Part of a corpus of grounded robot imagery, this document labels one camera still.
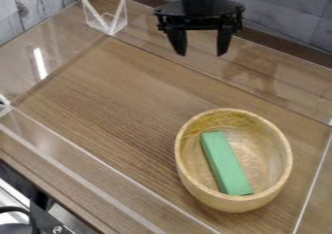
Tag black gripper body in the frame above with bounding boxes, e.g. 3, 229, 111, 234
153, 0, 245, 32

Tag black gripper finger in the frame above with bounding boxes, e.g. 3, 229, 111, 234
216, 25, 232, 56
165, 26, 188, 56

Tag wooden bowl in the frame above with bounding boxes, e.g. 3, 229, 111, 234
173, 108, 293, 213

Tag green rectangular block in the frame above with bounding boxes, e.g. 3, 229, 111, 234
200, 131, 255, 196

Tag clear acrylic corner bracket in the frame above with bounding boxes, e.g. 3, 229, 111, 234
81, 0, 127, 36

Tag clear acrylic enclosure walls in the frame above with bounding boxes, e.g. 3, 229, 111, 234
0, 0, 332, 234

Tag black metal mount bracket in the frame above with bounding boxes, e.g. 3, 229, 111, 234
28, 196, 75, 234

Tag black cable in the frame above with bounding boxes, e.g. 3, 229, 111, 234
0, 205, 41, 234

